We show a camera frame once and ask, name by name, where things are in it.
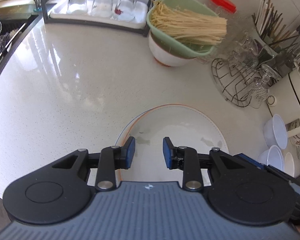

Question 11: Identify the light blue plastic bowl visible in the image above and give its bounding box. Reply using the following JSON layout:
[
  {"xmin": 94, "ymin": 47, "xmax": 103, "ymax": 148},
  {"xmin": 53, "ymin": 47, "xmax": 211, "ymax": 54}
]
[{"xmin": 263, "ymin": 114, "xmax": 288, "ymax": 150}]

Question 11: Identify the white plate orange rim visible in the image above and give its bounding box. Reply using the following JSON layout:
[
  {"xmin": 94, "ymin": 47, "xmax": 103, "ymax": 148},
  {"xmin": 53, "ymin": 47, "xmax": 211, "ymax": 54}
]
[{"xmin": 116, "ymin": 104, "xmax": 229, "ymax": 183}]

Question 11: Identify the white plastic bowl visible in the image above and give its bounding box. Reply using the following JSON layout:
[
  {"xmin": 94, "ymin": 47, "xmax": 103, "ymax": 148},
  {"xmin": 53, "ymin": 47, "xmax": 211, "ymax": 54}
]
[{"xmin": 284, "ymin": 152, "xmax": 295, "ymax": 177}]

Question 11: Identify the white bowl orange base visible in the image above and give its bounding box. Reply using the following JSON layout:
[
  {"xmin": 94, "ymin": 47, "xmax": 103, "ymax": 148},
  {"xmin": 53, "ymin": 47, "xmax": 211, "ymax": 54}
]
[{"xmin": 148, "ymin": 31, "xmax": 194, "ymax": 67}]

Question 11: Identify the green colander basket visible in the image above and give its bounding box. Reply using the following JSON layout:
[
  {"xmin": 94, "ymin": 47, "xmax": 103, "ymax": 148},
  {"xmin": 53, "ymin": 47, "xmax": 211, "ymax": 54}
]
[{"xmin": 146, "ymin": 0, "xmax": 227, "ymax": 58}]

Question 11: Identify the white electric cooker pot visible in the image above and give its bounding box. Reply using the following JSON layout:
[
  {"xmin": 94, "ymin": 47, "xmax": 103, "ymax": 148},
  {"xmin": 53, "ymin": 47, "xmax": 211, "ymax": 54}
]
[{"xmin": 282, "ymin": 67, "xmax": 300, "ymax": 124}]

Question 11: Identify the dried noodles bundle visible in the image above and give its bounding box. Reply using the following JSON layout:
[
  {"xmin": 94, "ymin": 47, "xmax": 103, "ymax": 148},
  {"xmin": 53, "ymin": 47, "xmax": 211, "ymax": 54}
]
[{"xmin": 149, "ymin": 1, "xmax": 227, "ymax": 46}]

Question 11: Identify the white drying tray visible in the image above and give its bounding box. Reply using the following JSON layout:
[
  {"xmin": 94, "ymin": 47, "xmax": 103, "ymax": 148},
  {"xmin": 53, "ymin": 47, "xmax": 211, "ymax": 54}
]
[{"xmin": 49, "ymin": 0, "xmax": 148, "ymax": 29}]

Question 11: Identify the green utensil holder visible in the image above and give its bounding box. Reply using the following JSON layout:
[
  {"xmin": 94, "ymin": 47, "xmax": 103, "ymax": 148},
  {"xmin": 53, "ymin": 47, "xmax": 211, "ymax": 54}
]
[{"xmin": 252, "ymin": 0, "xmax": 300, "ymax": 77}]

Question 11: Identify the right upturned drinking glass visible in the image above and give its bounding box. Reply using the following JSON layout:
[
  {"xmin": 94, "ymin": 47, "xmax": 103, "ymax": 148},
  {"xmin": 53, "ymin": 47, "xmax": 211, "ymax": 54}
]
[{"xmin": 113, "ymin": 0, "xmax": 137, "ymax": 22}]

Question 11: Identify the middle upturned drinking glass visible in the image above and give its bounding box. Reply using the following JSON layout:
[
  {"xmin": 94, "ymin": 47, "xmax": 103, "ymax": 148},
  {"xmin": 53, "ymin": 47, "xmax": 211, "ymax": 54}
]
[{"xmin": 91, "ymin": 0, "xmax": 113, "ymax": 18}]

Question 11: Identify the red lid plastic jar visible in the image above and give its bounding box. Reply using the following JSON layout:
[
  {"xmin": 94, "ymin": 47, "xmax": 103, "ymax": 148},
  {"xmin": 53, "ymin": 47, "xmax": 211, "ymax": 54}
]
[{"xmin": 206, "ymin": 0, "xmax": 237, "ymax": 19}]

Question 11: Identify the wire glass rack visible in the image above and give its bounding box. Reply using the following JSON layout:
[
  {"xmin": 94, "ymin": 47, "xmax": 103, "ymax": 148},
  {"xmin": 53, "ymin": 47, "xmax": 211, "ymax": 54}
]
[{"xmin": 211, "ymin": 33, "xmax": 281, "ymax": 109}]

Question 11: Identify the dark metal shelf frame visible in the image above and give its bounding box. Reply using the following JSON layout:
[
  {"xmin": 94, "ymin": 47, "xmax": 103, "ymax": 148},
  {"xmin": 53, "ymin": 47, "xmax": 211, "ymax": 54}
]
[{"xmin": 36, "ymin": 0, "xmax": 166, "ymax": 38}]

